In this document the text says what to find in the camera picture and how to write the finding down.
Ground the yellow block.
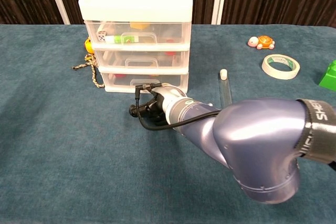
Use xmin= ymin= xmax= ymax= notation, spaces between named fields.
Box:
xmin=130 ymin=22 xmax=149 ymax=30

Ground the orange yellow toy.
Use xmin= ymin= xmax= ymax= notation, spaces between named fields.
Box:
xmin=84 ymin=37 xmax=95 ymax=55

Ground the braided rope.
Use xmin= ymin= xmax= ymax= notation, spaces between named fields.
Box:
xmin=70 ymin=53 xmax=106 ymax=88

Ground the clear test tube white cap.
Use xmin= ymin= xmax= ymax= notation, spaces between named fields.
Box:
xmin=218 ymin=69 xmax=234 ymax=105

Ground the black velcro strap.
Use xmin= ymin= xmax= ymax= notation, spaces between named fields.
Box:
xmin=293 ymin=99 xmax=336 ymax=163

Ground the green white marker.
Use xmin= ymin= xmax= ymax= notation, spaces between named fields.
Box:
xmin=104 ymin=34 xmax=139 ymax=44

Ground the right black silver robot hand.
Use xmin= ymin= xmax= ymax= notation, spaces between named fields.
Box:
xmin=128 ymin=82 xmax=188 ymax=125

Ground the teal table cloth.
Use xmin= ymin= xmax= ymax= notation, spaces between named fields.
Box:
xmin=0 ymin=24 xmax=336 ymax=224

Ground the green building block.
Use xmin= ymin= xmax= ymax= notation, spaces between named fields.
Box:
xmin=318 ymin=60 xmax=336 ymax=89

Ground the pink orange turtle toy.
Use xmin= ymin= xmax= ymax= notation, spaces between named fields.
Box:
xmin=247 ymin=35 xmax=276 ymax=50

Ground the white tape roll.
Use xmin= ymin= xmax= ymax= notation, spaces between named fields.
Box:
xmin=261 ymin=54 xmax=301 ymax=80

